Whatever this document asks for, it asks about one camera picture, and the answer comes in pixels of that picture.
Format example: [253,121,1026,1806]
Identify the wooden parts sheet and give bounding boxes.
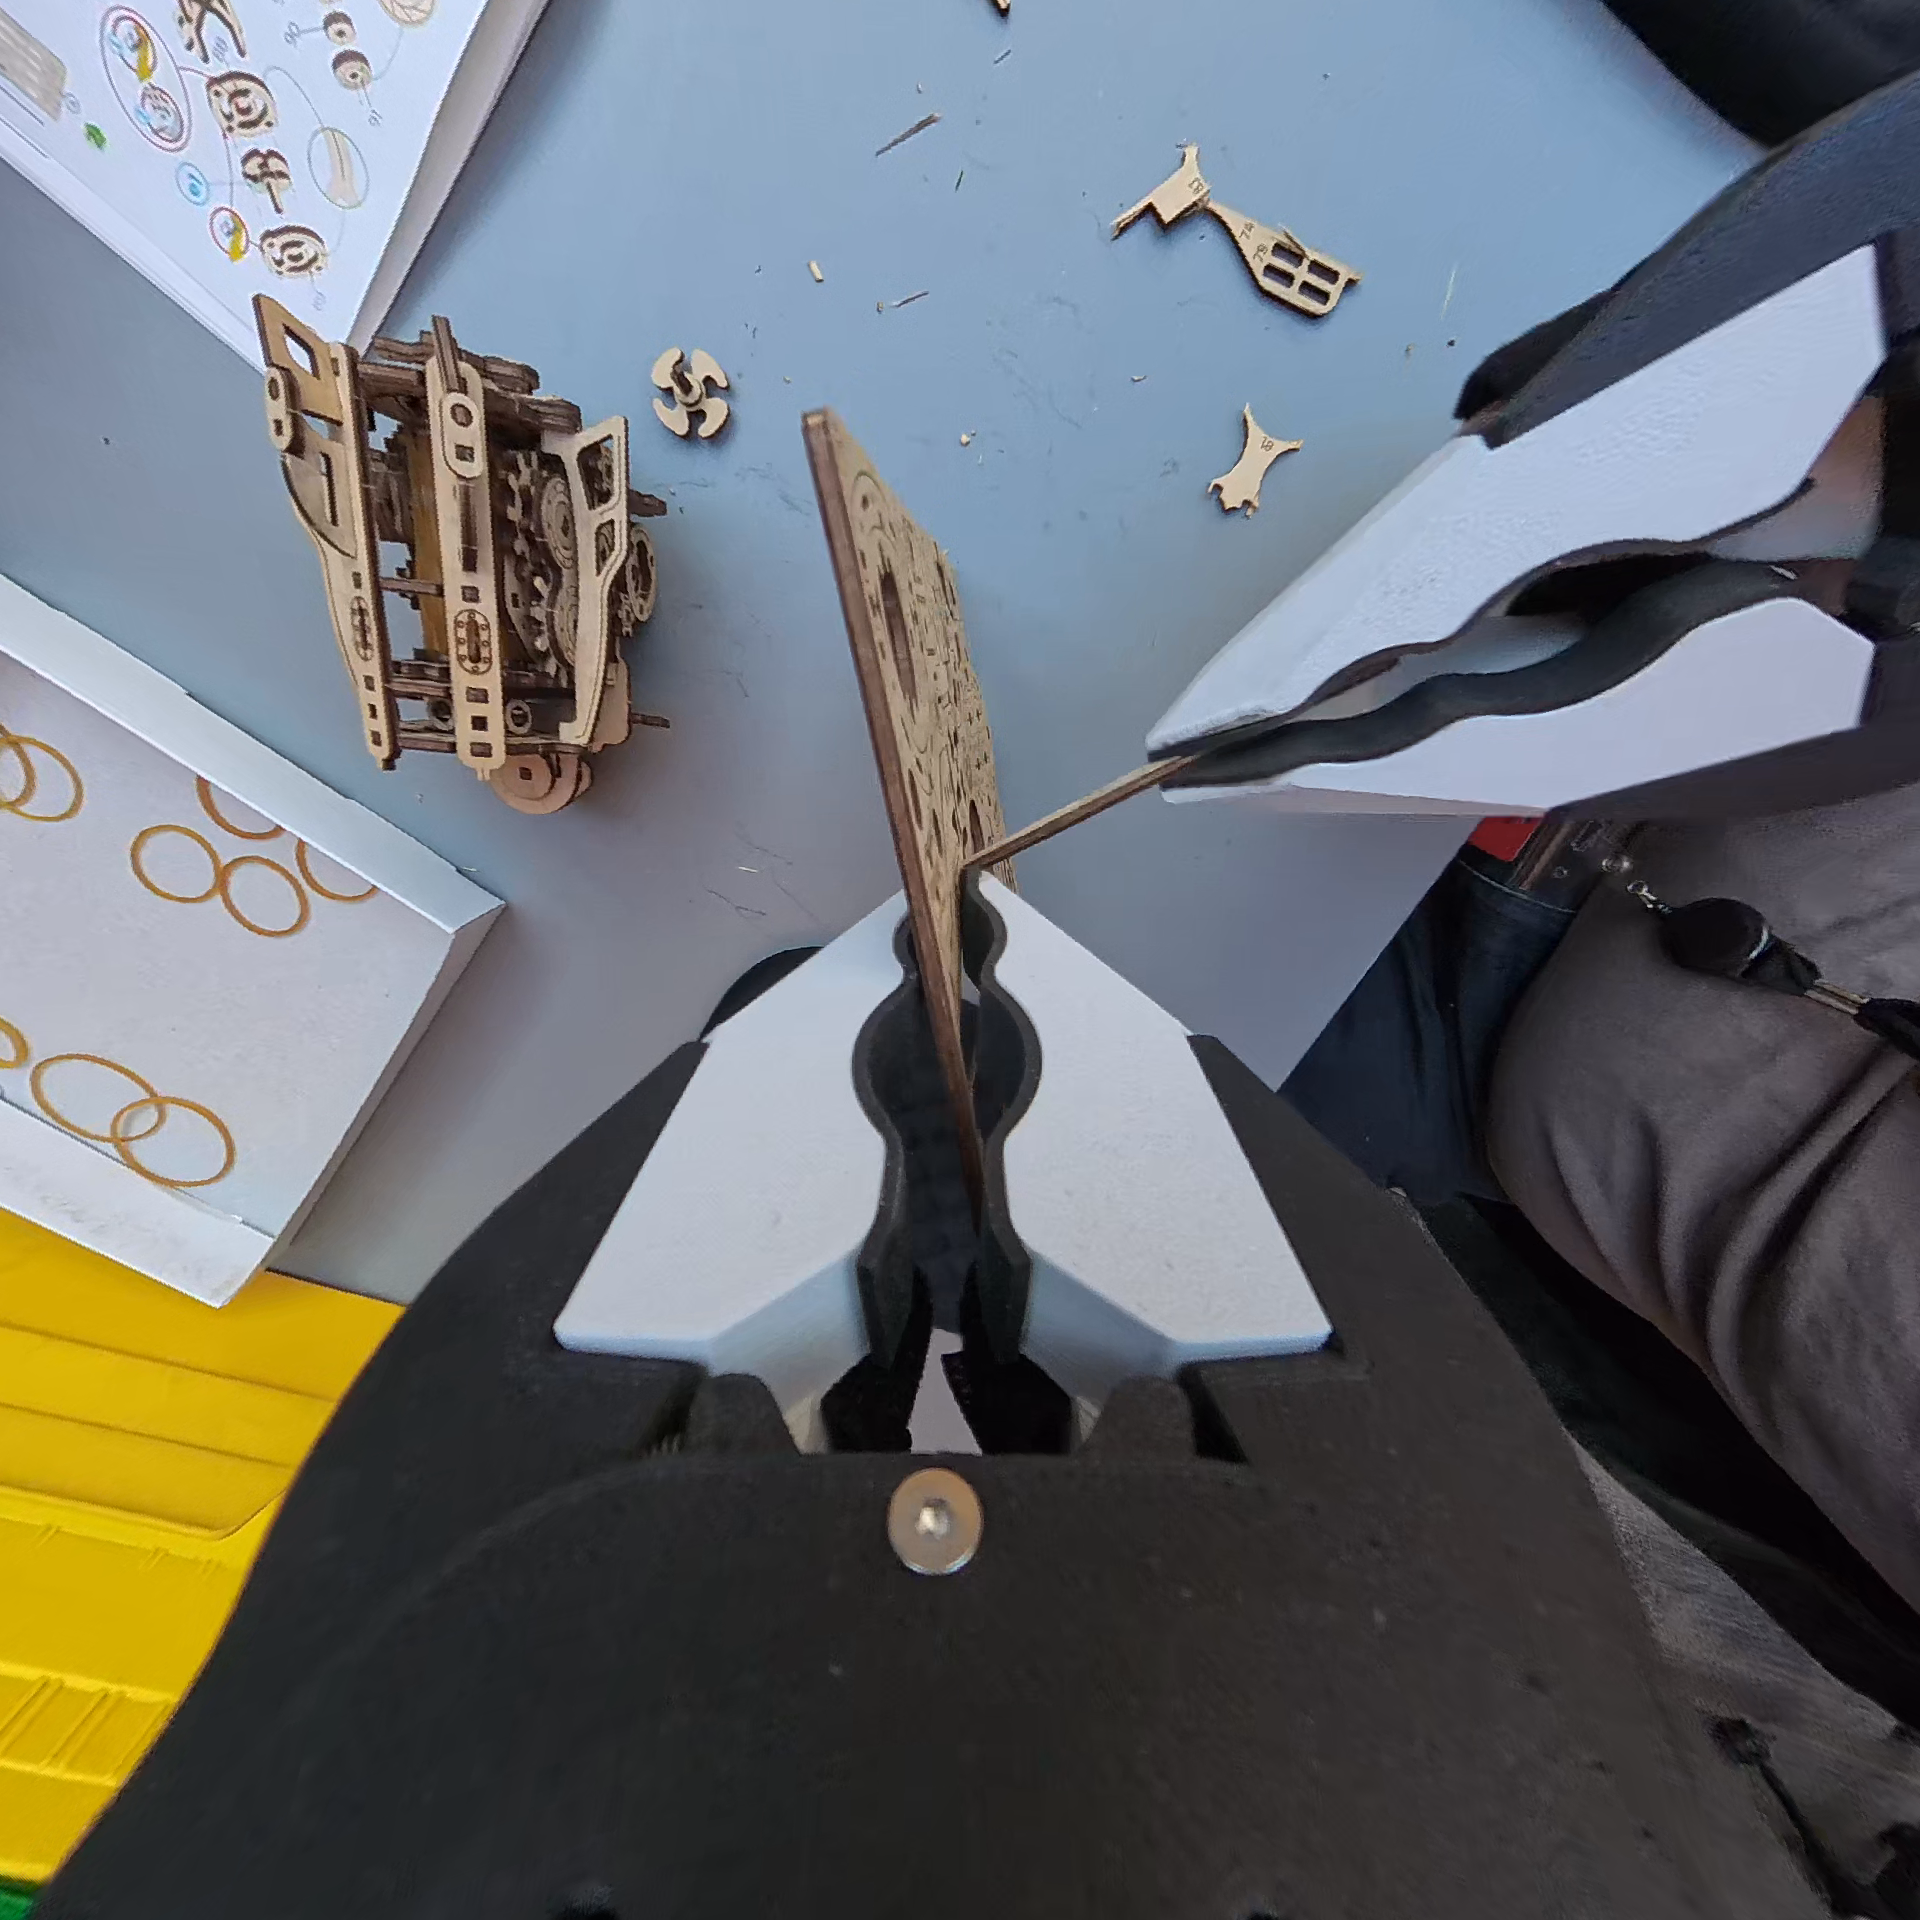
[801,408,1026,1232]

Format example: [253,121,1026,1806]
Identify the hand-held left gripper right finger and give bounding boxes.
[959,874,1334,1454]

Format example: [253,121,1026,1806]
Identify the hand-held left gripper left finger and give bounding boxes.
[553,894,961,1454]

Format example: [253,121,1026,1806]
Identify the instruction booklet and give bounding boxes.
[0,0,550,371]

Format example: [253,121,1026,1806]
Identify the person's dark jeans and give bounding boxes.
[1282,854,1518,1202]

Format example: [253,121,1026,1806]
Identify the yellow plastic bin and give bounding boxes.
[0,1206,408,1885]

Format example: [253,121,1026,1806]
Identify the partly built wooden model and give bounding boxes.
[252,292,672,816]

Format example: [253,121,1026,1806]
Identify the small horned wooden part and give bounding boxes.
[1206,404,1303,520]

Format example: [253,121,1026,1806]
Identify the round wooden propeller part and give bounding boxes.
[647,349,733,443]

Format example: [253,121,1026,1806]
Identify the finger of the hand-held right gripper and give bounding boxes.
[1146,241,1892,756]
[1158,566,1880,823]

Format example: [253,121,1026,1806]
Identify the long key-shaped wooden part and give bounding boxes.
[1109,143,1364,321]

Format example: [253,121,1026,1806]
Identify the thin wooden stick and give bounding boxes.
[972,751,1201,873]

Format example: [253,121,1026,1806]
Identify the black badge reel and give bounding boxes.
[1641,892,1920,1052]

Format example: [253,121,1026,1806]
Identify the black quilted wrist rest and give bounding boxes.
[1604,0,1920,145]

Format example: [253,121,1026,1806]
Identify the group of tan rubber bands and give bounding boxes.
[0,726,383,1189]

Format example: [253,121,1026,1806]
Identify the white cardboard box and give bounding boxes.
[0,576,504,1308]

